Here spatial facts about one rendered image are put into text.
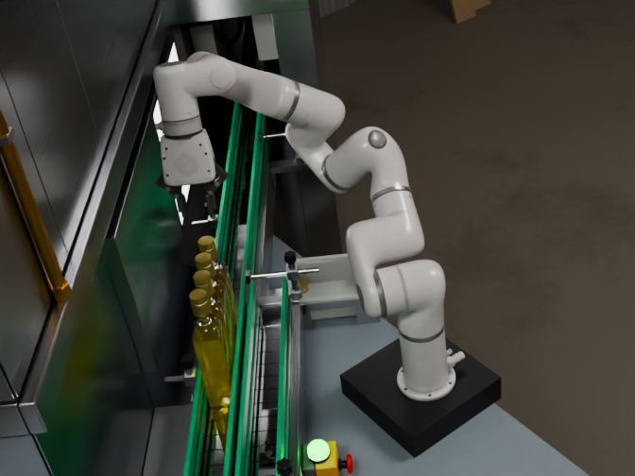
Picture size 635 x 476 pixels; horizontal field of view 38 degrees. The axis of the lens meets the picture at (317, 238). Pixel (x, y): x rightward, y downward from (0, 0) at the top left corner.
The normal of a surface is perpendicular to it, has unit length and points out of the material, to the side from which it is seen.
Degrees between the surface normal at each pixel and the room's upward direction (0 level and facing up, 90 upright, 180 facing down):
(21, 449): 90
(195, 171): 76
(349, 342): 0
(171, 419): 0
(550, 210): 0
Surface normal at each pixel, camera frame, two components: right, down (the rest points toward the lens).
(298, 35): 0.01, 0.59
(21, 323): 0.99, -0.11
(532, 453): -0.12, -0.80
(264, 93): -0.64, -0.11
